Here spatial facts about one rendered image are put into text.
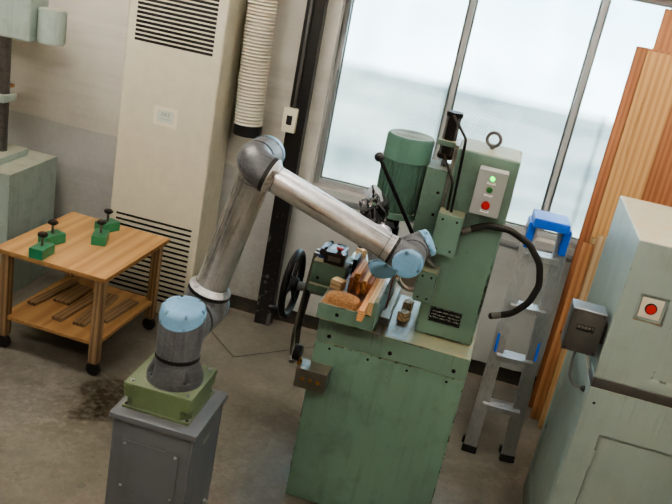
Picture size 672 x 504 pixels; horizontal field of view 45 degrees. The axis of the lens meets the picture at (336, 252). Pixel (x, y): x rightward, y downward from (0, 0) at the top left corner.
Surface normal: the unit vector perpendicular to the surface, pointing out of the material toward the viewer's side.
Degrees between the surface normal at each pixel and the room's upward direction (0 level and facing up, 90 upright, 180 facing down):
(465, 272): 90
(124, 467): 90
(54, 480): 0
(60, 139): 90
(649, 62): 86
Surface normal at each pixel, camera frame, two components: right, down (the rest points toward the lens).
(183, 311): 0.16, -0.89
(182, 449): -0.22, 0.30
